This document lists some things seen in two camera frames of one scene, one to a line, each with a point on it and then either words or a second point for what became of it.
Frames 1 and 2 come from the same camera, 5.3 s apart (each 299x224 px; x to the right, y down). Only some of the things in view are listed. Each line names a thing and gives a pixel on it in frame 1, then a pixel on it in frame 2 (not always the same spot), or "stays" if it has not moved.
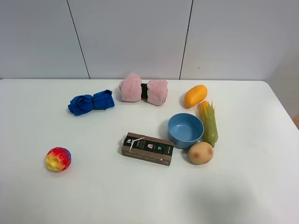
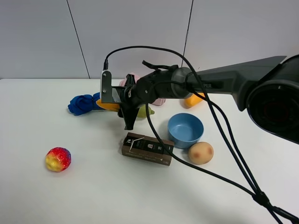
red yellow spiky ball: [58, 159] stays
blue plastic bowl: [185, 130] stays
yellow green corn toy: [207, 112] -> [115, 106]
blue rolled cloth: [81, 104] stays
